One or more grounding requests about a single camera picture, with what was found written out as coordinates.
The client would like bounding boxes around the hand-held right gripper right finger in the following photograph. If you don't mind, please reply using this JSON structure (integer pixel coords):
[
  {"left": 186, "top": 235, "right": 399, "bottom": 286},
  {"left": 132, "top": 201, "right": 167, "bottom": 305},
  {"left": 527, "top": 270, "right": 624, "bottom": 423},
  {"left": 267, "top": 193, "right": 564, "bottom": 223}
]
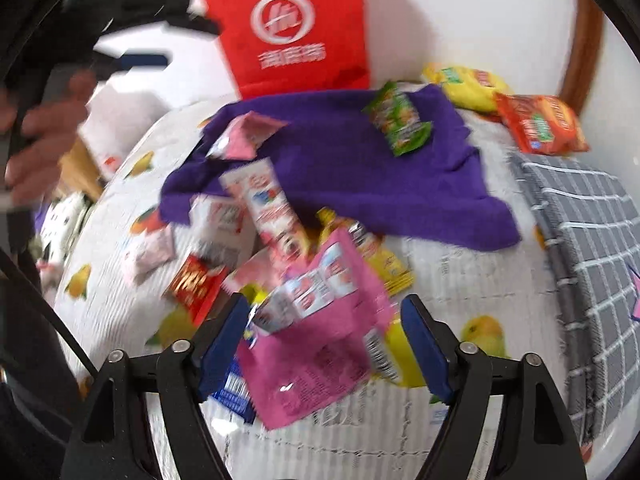
[{"left": 401, "top": 294, "right": 588, "bottom": 480}]

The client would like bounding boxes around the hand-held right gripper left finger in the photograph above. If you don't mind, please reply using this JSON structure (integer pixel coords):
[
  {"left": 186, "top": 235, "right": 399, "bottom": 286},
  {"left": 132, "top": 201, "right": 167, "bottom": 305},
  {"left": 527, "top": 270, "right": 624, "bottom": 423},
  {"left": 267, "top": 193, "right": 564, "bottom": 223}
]
[{"left": 60, "top": 292, "right": 251, "bottom": 480}]

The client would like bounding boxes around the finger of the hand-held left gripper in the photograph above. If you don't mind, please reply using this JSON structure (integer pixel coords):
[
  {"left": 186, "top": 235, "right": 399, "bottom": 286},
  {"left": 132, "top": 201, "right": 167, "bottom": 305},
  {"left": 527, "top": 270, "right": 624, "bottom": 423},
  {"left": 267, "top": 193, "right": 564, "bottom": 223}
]
[
  {"left": 92, "top": 51, "right": 174, "bottom": 82},
  {"left": 160, "top": 7, "right": 223, "bottom": 36}
]

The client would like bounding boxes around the large magenta snack packet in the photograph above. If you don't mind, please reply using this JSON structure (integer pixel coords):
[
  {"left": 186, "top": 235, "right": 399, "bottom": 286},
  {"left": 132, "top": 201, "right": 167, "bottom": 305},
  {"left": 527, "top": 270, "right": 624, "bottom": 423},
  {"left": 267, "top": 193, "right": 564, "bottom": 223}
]
[{"left": 235, "top": 227, "right": 406, "bottom": 431}]

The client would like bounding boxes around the yellow dark print snack packet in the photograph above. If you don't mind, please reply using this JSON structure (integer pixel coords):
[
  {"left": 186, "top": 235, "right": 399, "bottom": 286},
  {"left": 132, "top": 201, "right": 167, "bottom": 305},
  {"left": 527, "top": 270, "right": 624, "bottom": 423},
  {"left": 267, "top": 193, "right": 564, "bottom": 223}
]
[{"left": 317, "top": 207, "right": 416, "bottom": 296}]

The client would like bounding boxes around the pale pink snack packet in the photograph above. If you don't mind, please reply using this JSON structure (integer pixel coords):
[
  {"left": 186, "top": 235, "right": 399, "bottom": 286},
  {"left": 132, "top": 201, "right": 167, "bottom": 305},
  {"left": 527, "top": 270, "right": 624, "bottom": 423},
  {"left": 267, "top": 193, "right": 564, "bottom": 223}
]
[{"left": 122, "top": 225, "right": 176, "bottom": 286}]

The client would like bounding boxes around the long white red snack packet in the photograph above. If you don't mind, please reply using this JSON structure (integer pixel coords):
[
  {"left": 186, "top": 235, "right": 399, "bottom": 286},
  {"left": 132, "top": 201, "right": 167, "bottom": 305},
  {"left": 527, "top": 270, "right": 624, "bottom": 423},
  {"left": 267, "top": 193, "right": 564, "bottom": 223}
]
[{"left": 220, "top": 157, "right": 313, "bottom": 271}]

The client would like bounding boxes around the purple cloth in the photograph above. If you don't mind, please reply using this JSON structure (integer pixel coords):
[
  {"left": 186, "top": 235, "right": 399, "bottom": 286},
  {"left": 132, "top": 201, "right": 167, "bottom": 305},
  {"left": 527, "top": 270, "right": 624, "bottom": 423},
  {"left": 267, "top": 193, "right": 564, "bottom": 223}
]
[{"left": 159, "top": 82, "right": 521, "bottom": 253}]

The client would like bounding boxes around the person's left hand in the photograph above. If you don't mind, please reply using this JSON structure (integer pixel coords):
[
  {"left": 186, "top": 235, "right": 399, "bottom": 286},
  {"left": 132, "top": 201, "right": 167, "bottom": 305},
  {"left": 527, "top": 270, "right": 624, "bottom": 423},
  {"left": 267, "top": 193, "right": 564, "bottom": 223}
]
[{"left": 0, "top": 67, "right": 98, "bottom": 206}]

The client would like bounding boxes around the plain yellow snack packet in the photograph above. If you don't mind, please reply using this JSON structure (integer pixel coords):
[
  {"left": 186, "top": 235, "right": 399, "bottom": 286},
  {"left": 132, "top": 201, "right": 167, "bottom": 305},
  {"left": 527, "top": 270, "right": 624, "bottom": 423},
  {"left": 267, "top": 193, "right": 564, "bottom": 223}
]
[{"left": 385, "top": 317, "right": 431, "bottom": 388}]

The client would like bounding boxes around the blue snack packet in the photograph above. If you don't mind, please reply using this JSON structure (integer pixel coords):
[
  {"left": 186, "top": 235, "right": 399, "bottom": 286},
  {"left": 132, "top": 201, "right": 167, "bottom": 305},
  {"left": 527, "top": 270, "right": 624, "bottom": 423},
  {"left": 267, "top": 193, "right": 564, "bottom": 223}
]
[{"left": 210, "top": 355, "right": 256, "bottom": 423}]

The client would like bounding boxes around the white red shopping bag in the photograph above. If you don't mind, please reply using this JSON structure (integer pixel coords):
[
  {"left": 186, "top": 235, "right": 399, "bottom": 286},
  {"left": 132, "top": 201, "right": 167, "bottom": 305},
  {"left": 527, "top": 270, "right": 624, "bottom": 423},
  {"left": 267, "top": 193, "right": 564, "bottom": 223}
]
[{"left": 80, "top": 85, "right": 166, "bottom": 181}]

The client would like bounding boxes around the red gold snack packet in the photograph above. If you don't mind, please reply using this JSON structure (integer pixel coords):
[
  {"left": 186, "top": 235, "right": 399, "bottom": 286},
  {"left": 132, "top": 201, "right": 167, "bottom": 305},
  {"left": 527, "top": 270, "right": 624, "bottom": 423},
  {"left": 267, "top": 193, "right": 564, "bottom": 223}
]
[{"left": 167, "top": 255, "right": 231, "bottom": 326}]

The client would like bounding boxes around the fruit print tablecloth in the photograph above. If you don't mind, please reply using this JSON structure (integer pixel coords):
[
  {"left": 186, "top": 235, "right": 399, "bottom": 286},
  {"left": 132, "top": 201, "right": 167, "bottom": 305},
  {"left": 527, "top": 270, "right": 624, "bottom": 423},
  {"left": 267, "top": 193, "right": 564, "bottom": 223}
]
[{"left": 52, "top": 95, "right": 591, "bottom": 480}]

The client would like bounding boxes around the red paper bag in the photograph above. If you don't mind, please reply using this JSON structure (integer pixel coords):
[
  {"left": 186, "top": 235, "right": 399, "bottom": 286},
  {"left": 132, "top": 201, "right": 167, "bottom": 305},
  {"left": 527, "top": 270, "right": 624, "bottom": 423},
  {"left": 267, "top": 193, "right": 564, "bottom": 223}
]
[{"left": 192, "top": 0, "right": 373, "bottom": 101}]

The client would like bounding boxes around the pink silver snack packet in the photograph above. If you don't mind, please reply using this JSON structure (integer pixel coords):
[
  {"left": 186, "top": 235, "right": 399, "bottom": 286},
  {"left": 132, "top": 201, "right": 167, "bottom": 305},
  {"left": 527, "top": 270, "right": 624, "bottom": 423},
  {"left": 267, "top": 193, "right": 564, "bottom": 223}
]
[{"left": 202, "top": 112, "right": 291, "bottom": 161}]

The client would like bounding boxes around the brown cardboard box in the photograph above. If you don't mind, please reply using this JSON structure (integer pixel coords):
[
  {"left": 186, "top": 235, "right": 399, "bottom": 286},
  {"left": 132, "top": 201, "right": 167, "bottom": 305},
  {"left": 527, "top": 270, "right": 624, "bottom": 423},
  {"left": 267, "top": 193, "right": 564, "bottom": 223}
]
[{"left": 57, "top": 140, "right": 106, "bottom": 201}]

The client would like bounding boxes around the white printed cloth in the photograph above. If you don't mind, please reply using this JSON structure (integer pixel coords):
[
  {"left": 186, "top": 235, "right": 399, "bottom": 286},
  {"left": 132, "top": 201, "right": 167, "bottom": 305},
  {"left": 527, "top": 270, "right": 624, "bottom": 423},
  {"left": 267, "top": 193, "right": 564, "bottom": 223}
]
[{"left": 35, "top": 192, "right": 96, "bottom": 286}]

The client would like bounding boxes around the grey checked blanket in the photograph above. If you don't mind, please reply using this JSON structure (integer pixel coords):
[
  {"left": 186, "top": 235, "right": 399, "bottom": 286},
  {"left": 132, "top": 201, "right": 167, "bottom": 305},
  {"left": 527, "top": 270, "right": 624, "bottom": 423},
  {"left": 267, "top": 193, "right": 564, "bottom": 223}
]
[{"left": 507, "top": 152, "right": 640, "bottom": 451}]

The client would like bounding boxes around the green snack packet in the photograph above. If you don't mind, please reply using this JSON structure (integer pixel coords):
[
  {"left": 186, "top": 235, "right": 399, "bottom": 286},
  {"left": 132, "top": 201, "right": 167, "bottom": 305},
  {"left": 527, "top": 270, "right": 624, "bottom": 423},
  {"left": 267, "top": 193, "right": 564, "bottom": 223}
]
[{"left": 362, "top": 80, "right": 433, "bottom": 157}]

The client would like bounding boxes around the orange snack bag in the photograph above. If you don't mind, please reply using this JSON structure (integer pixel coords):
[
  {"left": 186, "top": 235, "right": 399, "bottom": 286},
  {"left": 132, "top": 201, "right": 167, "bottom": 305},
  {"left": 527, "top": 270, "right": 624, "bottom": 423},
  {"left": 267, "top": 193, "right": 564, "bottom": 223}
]
[{"left": 494, "top": 92, "right": 591, "bottom": 156}]

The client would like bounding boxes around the yellow snack bag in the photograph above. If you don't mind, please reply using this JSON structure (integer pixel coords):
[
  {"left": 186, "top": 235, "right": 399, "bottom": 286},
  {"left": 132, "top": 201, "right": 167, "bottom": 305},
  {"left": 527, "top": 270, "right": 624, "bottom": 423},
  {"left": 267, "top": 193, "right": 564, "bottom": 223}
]
[{"left": 420, "top": 62, "right": 513, "bottom": 113}]

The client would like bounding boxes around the brown wooden frame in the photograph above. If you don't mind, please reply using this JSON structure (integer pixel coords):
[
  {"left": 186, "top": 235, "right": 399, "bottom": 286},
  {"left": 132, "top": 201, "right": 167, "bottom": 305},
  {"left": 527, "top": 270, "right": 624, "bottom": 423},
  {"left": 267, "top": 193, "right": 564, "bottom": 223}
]
[{"left": 557, "top": 0, "right": 606, "bottom": 106}]

